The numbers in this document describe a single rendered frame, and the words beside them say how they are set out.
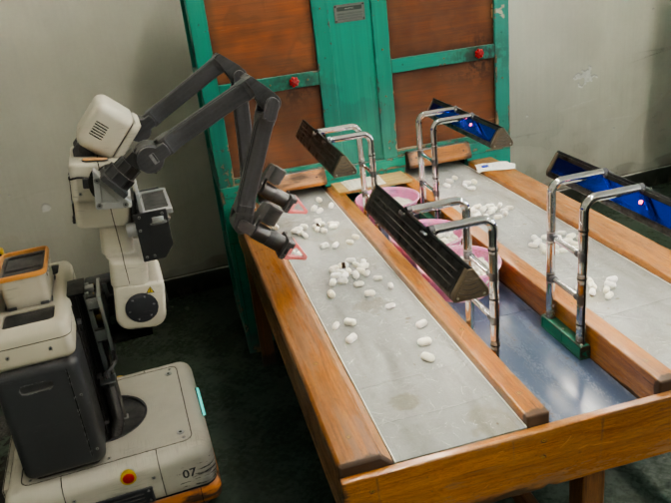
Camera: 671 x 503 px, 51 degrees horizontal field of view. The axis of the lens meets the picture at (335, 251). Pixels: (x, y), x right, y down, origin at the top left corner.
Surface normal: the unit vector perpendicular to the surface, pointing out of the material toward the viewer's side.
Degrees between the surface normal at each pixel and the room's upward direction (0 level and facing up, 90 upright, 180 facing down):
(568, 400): 0
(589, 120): 90
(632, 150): 89
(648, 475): 0
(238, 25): 90
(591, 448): 90
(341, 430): 0
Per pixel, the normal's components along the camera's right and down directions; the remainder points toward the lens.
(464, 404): -0.11, -0.92
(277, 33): 0.25, 0.36
